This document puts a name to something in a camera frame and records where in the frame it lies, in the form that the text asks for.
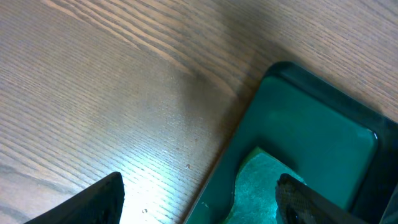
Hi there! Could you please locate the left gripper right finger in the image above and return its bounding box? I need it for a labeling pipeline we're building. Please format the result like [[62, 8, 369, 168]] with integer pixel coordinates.
[[275, 173, 365, 224]]

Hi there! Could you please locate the black rectangular tray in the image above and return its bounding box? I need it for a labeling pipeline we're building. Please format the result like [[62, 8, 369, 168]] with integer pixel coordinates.
[[185, 62, 397, 223]]

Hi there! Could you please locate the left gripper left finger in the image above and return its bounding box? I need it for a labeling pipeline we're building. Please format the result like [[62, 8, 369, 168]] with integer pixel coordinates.
[[26, 172, 125, 224]]

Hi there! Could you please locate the green sponge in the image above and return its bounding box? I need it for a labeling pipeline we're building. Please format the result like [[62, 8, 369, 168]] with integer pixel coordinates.
[[223, 147, 303, 224]]

